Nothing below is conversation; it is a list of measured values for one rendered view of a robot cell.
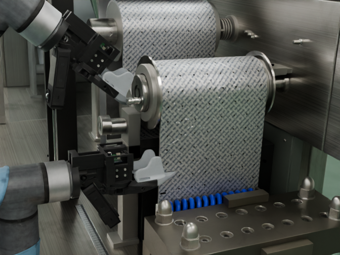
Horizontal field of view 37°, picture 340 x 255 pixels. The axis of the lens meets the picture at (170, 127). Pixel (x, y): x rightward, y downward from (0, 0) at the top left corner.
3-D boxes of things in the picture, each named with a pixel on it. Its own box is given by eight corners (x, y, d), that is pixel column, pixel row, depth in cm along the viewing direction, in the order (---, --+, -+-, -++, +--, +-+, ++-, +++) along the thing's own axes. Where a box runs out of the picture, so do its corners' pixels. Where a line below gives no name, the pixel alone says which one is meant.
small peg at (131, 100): (126, 96, 98) (128, 101, 97) (139, 95, 99) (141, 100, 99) (125, 100, 99) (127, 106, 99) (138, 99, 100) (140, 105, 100)
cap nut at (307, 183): (294, 194, 110) (296, 174, 109) (307, 191, 112) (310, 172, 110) (304, 201, 107) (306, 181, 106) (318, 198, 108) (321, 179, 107)
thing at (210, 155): (157, 208, 104) (159, 122, 98) (256, 191, 113) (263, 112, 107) (158, 209, 104) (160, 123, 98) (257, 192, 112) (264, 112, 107)
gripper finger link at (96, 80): (121, 94, 96) (85, 66, 91) (116, 100, 96) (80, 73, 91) (114, 88, 100) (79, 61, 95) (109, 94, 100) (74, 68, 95)
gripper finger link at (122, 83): (151, 89, 99) (116, 60, 95) (132, 113, 99) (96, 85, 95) (145, 85, 102) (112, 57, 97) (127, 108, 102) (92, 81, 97)
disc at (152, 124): (134, 117, 110) (134, 49, 106) (136, 117, 111) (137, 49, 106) (159, 139, 97) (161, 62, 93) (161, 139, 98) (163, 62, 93)
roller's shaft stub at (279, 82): (250, 91, 114) (252, 72, 112) (277, 89, 116) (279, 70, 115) (261, 96, 110) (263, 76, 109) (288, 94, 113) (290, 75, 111)
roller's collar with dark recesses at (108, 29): (86, 44, 122) (85, 16, 120) (110, 43, 125) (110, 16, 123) (92, 48, 117) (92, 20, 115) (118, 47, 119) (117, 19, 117)
